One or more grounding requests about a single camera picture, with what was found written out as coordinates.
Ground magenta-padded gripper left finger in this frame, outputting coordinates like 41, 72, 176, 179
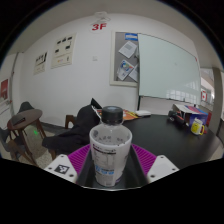
43, 143, 96, 185

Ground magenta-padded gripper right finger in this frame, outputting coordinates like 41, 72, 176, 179
128, 143, 181, 186

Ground clear plastic water bottle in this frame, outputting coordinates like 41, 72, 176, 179
88, 105, 133, 188

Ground black jacket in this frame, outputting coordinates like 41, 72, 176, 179
42, 98, 101, 156

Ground wooden chair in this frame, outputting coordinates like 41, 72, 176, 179
64, 114, 79, 129

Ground small white flat object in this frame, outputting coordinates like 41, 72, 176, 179
134, 109, 153, 118

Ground black and red tabletop items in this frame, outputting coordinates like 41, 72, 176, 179
167, 110, 186, 125

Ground white and yellow mug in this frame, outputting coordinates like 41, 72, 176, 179
190, 117, 206, 136

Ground round wooden side table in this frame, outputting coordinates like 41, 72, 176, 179
6, 108, 44, 164

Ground grey chair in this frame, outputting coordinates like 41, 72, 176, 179
18, 101, 34, 113

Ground large whiteboard on stand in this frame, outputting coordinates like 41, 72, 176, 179
137, 33, 202, 106

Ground grey framed notice board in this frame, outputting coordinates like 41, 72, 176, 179
109, 31, 140, 88

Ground red wall poster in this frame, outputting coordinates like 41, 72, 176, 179
0, 78, 10, 103

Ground small white wall poster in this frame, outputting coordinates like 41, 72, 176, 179
33, 50, 49, 76

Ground large white wall poster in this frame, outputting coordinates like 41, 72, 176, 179
50, 33, 77, 70

